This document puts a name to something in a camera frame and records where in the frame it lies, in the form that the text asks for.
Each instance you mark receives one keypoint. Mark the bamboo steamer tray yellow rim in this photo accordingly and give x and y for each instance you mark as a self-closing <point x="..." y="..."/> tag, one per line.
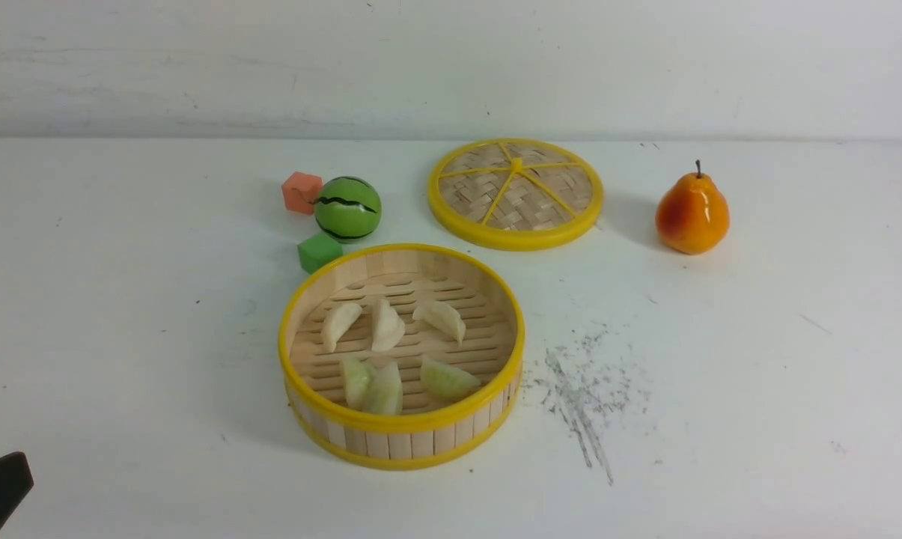
<point x="428" y="432"/>

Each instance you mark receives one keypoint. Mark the orange toy pear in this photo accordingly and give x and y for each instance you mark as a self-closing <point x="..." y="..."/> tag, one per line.
<point x="693" y="216"/>

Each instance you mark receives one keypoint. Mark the white dumpling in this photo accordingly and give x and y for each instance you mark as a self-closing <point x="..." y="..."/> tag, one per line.
<point x="337" y="322"/>
<point x="387" y="326"/>
<point x="443" y="317"/>

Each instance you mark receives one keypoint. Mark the woven bamboo steamer lid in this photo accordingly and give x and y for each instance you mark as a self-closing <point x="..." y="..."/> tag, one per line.
<point x="516" y="194"/>

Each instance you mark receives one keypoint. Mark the green foam cube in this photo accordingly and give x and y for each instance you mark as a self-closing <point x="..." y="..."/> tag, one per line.
<point x="317" y="251"/>

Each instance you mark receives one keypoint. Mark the green dumpling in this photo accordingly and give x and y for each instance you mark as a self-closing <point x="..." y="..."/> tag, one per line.
<point x="445" y="382"/>
<point x="357" y="377"/>
<point x="385" y="392"/>

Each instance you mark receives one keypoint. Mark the green toy watermelon ball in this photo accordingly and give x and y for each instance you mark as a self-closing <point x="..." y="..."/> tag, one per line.
<point x="348" y="209"/>

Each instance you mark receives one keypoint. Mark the red foam cube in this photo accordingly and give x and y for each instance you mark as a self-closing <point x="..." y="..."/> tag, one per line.
<point x="299" y="191"/>

